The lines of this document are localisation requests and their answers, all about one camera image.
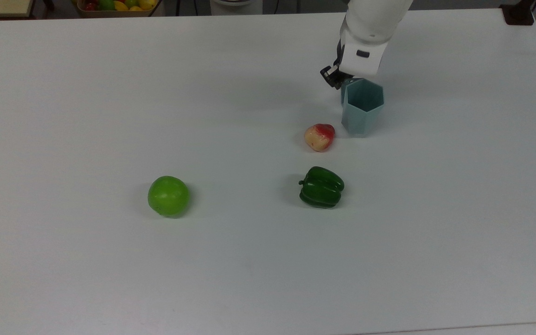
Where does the teal hexagonal plastic mug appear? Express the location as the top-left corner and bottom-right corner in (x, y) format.
(341, 78), (385, 137)

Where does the wooden board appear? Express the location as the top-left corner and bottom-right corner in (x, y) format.
(0, 0), (35, 18)

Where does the red and yellow toy peach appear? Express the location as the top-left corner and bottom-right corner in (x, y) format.
(304, 123), (335, 152)

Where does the light green toy apple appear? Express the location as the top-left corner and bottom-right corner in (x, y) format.
(147, 175), (190, 218)

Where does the basket of toy fruit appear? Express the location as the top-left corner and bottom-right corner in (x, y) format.
(76, 0), (162, 18)

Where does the black square stand base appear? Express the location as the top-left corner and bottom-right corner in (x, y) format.
(500, 0), (536, 26)

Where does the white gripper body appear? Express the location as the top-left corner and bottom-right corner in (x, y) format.
(338, 39), (387, 79)

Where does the dark green toy bell pepper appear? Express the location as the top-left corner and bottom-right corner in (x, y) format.
(298, 166), (345, 208)

